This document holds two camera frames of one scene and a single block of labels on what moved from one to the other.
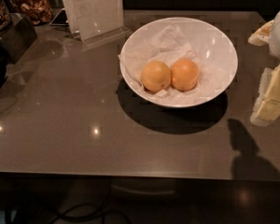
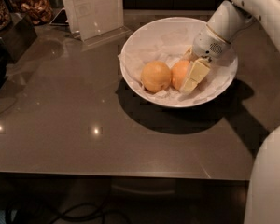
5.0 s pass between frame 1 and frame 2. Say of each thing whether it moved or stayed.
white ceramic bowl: stayed
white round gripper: moved
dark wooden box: stayed
